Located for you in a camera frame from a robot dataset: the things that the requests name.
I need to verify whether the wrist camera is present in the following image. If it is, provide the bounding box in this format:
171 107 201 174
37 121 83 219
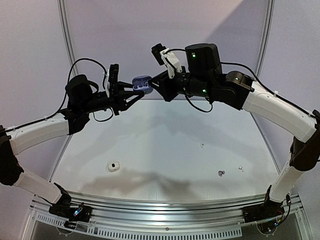
151 43 183 79
102 63 119 97

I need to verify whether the purple earbud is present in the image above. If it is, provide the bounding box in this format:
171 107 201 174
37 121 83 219
218 170 225 177

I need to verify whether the aluminium front rail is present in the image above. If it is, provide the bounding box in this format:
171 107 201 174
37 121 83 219
23 192 306 240

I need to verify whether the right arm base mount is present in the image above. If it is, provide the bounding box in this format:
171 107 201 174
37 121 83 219
242 200 285 223

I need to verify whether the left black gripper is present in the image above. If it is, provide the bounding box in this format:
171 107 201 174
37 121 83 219
80 80 144 115

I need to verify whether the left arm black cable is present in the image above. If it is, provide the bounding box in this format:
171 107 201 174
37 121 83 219
4 58 115 133

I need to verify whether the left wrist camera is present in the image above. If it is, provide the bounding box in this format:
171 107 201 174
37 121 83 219
102 63 119 97

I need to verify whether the white earbud charging case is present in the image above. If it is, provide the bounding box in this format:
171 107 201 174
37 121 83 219
107 161 121 173

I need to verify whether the purple earbud charging case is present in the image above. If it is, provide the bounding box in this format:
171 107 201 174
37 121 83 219
131 75 153 95

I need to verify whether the left aluminium frame post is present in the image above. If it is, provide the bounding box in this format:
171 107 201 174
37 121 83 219
57 0 79 80

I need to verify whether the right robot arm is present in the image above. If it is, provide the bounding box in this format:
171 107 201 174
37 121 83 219
149 43 320 218

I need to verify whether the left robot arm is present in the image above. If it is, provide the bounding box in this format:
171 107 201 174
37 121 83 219
0 74 145 217

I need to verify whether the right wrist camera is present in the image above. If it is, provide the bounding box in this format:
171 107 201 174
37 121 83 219
151 43 183 79

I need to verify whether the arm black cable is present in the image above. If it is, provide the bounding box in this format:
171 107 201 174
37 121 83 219
4 58 115 133
166 47 320 121

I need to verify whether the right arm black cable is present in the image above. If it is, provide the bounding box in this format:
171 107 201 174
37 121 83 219
166 47 320 121

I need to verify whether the aluminium frame post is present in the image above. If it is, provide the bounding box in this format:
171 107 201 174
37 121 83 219
244 0 275 106
57 0 79 80

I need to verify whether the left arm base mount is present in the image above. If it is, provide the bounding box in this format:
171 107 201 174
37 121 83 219
48 202 93 223

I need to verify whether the right aluminium frame post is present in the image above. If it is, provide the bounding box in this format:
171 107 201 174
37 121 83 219
244 0 275 106

